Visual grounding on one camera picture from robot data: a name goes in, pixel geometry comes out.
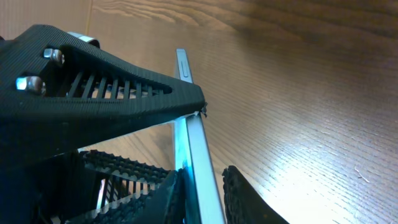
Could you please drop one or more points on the blue Galaxy smartphone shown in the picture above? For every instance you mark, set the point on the blue Galaxy smartphone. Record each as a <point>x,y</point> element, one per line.
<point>192,157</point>

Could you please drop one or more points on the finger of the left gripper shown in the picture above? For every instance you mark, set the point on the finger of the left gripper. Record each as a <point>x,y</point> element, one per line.
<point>126,191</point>

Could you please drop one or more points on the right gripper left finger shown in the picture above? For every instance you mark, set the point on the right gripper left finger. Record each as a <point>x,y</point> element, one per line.
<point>59,93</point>

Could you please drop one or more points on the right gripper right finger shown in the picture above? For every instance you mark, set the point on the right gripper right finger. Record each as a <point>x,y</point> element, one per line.
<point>243,205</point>

